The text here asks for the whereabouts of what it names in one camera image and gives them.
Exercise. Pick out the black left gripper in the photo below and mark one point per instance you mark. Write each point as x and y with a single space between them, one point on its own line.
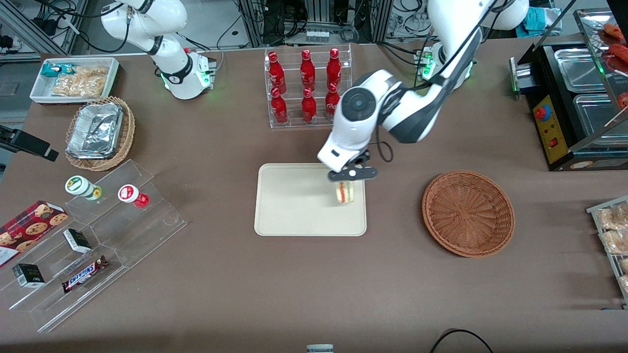
364 158

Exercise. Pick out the triangle sandwich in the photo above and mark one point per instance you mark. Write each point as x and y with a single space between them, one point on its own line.
344 194

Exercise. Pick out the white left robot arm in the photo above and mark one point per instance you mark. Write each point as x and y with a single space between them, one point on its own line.
454 24

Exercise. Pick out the beige plastic tray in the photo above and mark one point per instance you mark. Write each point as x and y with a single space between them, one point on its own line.
294 206

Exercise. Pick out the brown wicker basket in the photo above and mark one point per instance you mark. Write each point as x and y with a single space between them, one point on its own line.
466 213

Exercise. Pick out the light wicker basket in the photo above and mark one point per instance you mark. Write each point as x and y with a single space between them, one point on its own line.
128 128

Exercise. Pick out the aluminium foil tray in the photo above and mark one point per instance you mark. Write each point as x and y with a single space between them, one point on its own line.
93 130

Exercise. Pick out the clear acrylic bottle rack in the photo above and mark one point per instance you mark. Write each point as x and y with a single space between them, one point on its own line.
294 124

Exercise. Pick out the red cola bottle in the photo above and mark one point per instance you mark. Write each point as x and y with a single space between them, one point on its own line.
334 68
276 71
329 104
279 108
307 71
309 108

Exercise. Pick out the white connector block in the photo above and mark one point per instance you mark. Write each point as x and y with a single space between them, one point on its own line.
317 36

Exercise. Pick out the grey device edge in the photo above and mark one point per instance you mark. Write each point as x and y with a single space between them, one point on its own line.
320 349

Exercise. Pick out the clear acrylic stepped display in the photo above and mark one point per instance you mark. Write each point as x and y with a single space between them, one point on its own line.
147 230

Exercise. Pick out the black food warmer machine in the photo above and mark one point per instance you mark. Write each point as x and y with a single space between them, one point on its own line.
549 125

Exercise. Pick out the red lid white cup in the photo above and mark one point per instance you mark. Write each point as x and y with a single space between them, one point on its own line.
129 193

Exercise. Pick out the teal cloth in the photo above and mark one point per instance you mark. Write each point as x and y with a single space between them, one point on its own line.
537 22

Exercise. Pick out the steel food pan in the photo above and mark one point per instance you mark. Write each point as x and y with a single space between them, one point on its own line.
579 68
596 115

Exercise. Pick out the wrapped fried pastry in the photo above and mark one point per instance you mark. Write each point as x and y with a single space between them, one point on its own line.
624 265
615 241
613 216
624 284

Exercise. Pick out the green lid white cup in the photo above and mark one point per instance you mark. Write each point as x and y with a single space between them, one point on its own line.
78 185

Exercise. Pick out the small black box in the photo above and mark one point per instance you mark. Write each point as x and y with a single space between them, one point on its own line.
77 240
28 275

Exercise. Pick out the snickers chocolate bar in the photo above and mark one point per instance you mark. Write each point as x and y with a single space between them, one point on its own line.
83 274

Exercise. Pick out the clear bag of crackers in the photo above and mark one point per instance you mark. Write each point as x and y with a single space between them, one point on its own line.
81 84

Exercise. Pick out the red sausage on skewer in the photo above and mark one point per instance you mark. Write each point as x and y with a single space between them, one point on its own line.
624 100

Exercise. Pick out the teal snack packet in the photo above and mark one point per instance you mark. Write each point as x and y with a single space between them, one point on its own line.
51 69

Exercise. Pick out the red cookie box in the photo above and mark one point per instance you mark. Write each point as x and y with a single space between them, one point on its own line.
29 228

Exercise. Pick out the white plastic bin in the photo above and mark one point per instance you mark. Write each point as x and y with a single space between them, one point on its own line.
37 96

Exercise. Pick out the aluminium frame rack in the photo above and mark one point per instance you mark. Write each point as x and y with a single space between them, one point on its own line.
252 19

